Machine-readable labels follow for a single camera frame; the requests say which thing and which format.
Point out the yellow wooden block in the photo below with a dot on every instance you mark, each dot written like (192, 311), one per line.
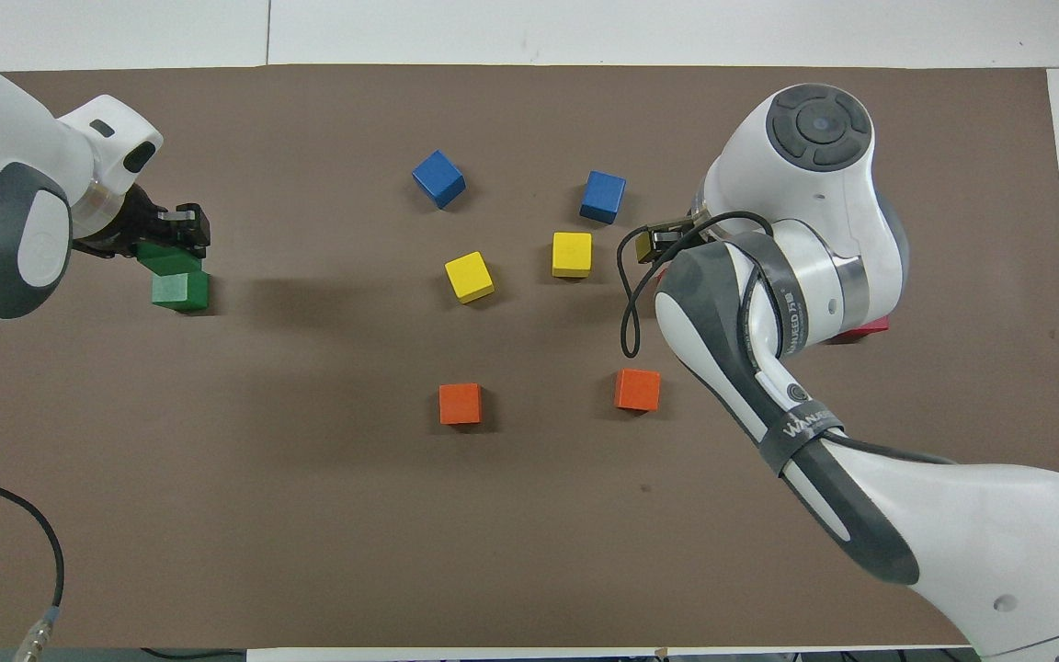
(572, 255)
(469, 277)

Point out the orange wooden block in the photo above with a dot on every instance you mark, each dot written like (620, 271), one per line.
(637, 390)
(461, 404)

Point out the green wooden block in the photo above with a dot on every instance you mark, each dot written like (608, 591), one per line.
(180, 292)
(166, 261)

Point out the red wooden block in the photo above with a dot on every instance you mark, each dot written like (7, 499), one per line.
(664, 269)
(865, 329)

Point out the blue wooden block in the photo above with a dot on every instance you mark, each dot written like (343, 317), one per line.
(602, 197)
(438, 179)

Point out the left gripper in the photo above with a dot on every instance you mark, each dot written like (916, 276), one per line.
(140, 228)

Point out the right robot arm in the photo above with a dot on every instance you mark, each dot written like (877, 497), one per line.
(952, 515)

